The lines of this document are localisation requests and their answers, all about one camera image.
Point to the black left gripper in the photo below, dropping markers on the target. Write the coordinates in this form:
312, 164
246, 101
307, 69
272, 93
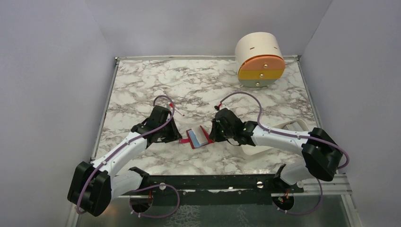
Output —
175, 135

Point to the white plastic tray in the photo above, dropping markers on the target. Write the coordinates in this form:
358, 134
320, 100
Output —
277, 139

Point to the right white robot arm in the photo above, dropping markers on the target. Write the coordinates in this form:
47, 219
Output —
320, 155

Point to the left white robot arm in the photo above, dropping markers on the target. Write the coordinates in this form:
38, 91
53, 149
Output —
94, 185

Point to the red card holder wallet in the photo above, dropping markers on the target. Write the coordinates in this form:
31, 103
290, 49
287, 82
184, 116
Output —
197, 137

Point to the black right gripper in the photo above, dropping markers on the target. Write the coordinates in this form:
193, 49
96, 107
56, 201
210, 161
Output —
214, 135

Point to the credit cards in tray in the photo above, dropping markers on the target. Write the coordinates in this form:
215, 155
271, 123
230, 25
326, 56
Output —
293, 126

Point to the black mounting rail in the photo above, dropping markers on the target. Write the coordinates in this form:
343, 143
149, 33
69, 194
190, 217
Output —
202, 190

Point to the round pastel drawer organizer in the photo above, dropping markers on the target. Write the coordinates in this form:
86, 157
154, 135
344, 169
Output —
259, 61

